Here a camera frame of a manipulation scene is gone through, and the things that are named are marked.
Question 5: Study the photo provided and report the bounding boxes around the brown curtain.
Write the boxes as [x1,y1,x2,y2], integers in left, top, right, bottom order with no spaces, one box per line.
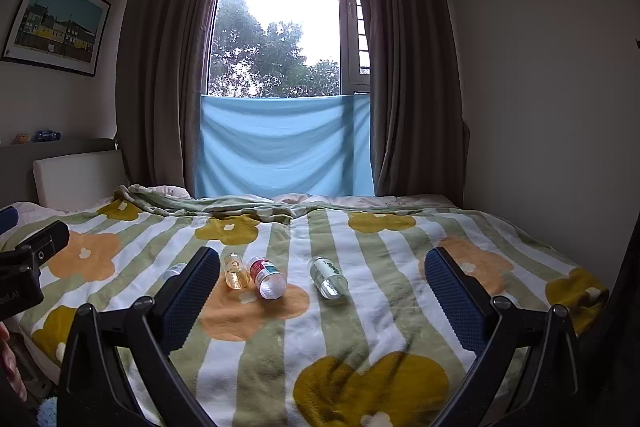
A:
[116,0,232,200]
[359,0,472,208]

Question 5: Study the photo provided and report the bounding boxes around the yellow liquid plastic bottle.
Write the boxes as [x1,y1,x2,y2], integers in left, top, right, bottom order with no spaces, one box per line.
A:
[223,252,250,291]

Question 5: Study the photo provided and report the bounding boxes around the red label plastic bottle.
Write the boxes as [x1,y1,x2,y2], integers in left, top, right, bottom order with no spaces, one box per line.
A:
[248,256,287,301]

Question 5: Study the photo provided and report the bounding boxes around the light blue cloth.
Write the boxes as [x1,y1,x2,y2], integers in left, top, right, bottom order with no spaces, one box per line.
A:
[194,92,376,199]

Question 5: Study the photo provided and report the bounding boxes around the person's left hand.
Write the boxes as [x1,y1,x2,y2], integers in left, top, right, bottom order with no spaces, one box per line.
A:
[0,321,28,403]

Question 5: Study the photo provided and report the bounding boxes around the white headboard cushion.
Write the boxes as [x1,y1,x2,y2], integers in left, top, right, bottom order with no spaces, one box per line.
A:
[33,149,132,213]

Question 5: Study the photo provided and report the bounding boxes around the light blue fluffy rug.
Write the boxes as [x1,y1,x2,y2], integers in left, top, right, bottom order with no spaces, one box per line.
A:
[37,397,64,427]

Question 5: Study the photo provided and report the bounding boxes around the window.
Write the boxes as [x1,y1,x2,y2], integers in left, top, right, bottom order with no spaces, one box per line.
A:
[206,0,374,100]

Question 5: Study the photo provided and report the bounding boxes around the floral striped blanket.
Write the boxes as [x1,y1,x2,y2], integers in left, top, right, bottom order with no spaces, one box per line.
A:
[0,184,611,427]

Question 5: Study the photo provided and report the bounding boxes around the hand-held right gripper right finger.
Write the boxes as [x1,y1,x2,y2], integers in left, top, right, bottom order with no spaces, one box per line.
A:
[424,247,584,427]

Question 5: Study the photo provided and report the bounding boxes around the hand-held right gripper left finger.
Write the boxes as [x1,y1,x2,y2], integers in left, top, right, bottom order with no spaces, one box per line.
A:
[56,246,221,427]

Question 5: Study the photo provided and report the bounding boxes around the grey headboard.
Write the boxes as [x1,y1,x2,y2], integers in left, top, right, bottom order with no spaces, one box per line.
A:
[0,137,122,206]

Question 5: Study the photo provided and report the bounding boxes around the framed picture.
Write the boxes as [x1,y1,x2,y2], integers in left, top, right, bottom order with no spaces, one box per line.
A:
[0,0,112,78]

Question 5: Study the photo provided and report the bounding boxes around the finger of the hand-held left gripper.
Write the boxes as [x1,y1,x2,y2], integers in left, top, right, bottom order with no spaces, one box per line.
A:
[14,220,71,269]
[0,206,20,236]

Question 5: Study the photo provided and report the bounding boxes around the green label plastic bottle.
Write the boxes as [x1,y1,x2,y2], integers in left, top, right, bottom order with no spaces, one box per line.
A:
[308,256,350,300]

